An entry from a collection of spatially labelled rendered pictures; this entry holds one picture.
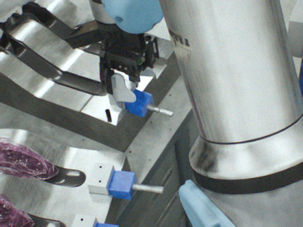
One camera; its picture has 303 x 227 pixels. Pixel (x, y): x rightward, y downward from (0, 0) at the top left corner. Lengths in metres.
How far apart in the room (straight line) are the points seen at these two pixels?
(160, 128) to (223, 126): 0.67
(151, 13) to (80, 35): 0.25
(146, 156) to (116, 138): 0.07
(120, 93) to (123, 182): 0.17
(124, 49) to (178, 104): 0.27
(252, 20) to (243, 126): 0.08
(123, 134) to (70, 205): 0.18
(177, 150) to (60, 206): 0.44
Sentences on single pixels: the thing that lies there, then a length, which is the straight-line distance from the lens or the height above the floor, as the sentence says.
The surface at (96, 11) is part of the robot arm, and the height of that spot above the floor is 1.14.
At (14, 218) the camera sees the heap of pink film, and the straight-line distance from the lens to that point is 0.87.
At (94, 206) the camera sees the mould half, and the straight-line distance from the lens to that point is 0.87.
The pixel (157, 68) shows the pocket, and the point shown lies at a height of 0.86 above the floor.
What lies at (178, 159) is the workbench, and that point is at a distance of 1.27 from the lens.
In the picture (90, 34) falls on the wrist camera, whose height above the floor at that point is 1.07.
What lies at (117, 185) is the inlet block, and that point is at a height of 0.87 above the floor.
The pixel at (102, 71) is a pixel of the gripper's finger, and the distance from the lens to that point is 0.86.
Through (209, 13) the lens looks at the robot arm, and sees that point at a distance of 0.33.
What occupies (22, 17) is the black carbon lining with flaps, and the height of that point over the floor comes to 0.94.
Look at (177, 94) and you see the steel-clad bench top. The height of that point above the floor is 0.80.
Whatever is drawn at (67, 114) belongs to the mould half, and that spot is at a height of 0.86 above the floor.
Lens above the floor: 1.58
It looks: 48 degrees down
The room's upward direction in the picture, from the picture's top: 10 degrees counter-clockwise
